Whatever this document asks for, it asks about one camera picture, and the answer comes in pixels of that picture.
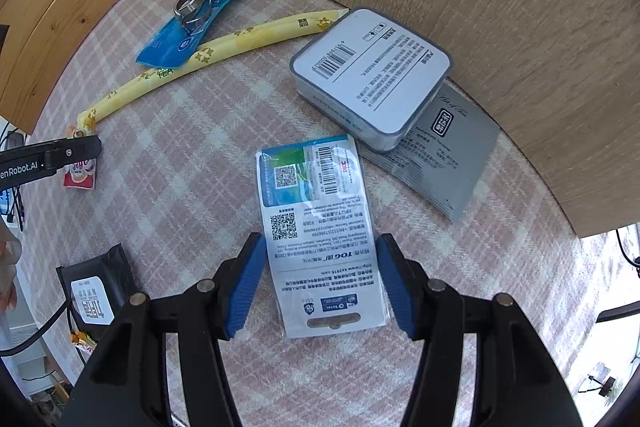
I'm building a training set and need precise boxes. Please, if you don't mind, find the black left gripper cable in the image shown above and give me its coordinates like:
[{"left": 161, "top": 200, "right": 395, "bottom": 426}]
[{"left": 0, "top": 299, "right": 76, "bottom": 355}]

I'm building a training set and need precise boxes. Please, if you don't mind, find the grey foil packet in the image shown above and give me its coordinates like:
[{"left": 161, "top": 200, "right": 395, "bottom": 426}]
[{"left": 357, "top": 77, "right": 501, "bottom": 223}]

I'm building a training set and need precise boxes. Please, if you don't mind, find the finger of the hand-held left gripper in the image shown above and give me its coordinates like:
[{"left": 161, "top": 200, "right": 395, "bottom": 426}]
[{"left": 42, "top": 136, "right": 102, "bottom": 168}]

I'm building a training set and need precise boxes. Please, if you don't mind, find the person's left hand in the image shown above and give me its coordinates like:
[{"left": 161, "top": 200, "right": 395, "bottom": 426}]
[{"left": 0, "top": 224, "right": 22, "bottom": 310}]

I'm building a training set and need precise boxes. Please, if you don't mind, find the pink plaid desktop cloth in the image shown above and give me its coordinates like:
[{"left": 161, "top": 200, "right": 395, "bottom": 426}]
[{"left": 22, "top": 0, "right": 640, "bottom": 427}]

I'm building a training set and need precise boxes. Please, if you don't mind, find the white card packet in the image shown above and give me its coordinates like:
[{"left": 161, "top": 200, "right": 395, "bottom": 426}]
[{"left": 256, "top": 134, "right": 392, "bottom": 339}]

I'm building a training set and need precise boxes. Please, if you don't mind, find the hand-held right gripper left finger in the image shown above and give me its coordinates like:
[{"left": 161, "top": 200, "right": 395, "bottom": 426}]
[{"left": 60, "top": 232, "right": 268, "bottom": 427}]

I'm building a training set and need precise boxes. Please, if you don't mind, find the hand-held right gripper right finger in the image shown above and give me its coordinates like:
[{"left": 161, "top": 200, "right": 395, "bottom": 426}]
[{"left": 376, "top": 233, "right": 583, "bottom": 427}]

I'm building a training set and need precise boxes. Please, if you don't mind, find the red drink sachet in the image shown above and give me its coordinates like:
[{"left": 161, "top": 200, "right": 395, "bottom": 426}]
[{"left": 62, "top": 129, "right": 98, "bottom": 190}]

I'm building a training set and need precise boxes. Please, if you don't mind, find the white tin box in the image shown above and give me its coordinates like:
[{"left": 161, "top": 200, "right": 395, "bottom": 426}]
[{"left": 289, "top": 8, "right": 454, "bottom": 152}]

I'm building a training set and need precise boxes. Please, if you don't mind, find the small orange sachet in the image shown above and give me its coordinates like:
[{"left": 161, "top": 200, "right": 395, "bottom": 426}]
[{"left": 70, "top": 331, "right": 98, "bottom": 355}]

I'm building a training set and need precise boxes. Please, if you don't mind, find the blue wipe packet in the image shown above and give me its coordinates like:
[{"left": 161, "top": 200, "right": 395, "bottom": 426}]
[{"left": 136, "top": 0, "right": 267, "bottom": 68}]

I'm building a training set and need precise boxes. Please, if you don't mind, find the yellow stick packet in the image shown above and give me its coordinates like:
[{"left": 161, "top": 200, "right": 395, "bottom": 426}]
[{"left": 77, "top": 8, "right": 350, "bottom": 130}]

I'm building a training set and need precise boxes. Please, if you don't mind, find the black packet with white label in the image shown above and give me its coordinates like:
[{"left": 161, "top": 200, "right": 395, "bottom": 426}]
[{"left": 55, "top": 243, "right": 133, "bottom": 343}]

